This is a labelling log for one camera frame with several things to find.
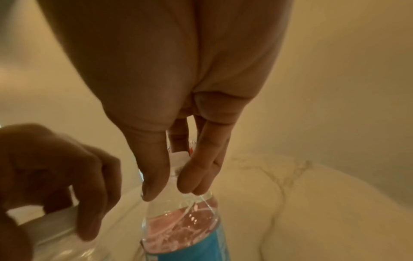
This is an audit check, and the white marble table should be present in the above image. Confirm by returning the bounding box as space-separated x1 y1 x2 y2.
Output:
9 153 413 261

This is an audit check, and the person's left hand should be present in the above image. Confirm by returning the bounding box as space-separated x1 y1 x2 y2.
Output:
0 123 123 261

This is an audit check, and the person's right hand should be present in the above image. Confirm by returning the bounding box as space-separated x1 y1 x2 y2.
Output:
35 0 294 202

